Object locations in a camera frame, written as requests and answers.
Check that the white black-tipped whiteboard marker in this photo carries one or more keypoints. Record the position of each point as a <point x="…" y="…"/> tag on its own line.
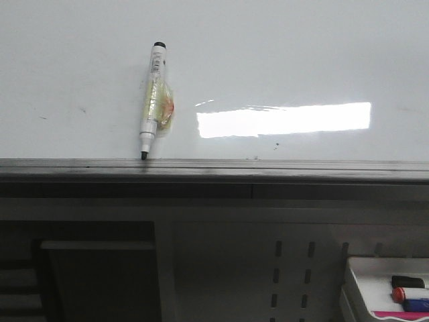
<point x="158" y="102"/>

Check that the white whiteboard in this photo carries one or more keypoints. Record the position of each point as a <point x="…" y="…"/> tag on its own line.
<point x="269" y="80"/>

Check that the grey aluminium whiteboard tray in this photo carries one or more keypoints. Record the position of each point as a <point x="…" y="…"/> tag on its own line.
<point x="194" y="170"/>

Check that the white slotted pegboard panel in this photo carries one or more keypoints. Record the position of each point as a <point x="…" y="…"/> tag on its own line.
<point x="276" y="271"/>

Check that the white plastic storage bin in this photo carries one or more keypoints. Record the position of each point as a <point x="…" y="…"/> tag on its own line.
<point x="368" y="288"/>

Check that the black marker in bin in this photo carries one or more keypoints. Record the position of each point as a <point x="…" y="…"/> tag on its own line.
<point x="407" y="282"/>

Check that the red capped marker in bin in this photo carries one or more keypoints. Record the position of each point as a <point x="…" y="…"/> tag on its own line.
<point x="401" y="294"/>

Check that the pink item in bin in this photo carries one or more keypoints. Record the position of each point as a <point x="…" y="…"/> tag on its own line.
<point x="408" y="316"/>

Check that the blue capped marker in bin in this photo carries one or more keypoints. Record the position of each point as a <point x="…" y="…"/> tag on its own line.
<point x="416" y="305"/>

